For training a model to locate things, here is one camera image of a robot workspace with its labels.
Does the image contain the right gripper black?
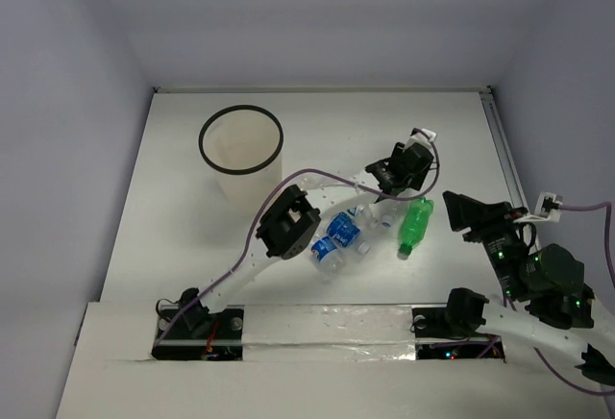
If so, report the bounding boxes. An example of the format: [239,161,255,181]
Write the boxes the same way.
[439,188,525,298]

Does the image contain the clear plastic bottle unlabeled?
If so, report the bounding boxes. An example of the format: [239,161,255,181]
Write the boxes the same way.
[371,190,424,215]

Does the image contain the clear bottle green white label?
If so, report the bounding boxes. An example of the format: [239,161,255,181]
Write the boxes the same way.
[346,201,398,232]

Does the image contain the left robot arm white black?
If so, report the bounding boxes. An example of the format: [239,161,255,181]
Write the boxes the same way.
[154,139,440,346]

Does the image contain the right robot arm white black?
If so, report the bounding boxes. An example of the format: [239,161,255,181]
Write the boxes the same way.
[443,191,614,385]

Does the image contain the white cylindrical bin black rim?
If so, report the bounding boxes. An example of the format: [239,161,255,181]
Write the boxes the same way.
[198,105,284,215]

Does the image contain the green plastic bottle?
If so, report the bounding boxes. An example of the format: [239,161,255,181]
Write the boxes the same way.
[397,198,434,259]

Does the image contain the blue label bottle white cap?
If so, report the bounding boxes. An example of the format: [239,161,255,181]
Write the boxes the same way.
[326,212,371,256]

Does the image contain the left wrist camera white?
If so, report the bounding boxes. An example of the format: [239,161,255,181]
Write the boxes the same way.
[405,128,437,148]

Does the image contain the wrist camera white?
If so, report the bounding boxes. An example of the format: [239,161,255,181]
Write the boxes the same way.
[515,192,563,224]
[405,128,437,148]

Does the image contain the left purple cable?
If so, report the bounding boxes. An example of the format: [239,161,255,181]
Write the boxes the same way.
[167,128,441,338]

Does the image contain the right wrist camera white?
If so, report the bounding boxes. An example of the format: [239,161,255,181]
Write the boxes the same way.
[515,192,563,224]

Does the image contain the aluminium rail right edge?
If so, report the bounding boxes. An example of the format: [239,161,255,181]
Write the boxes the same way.
[479,86,527,206]

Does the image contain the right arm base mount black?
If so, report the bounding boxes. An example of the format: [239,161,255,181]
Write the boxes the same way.
[410,307,505,361]

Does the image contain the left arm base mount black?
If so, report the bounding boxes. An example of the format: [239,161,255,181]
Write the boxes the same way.
[151,307,244,361]

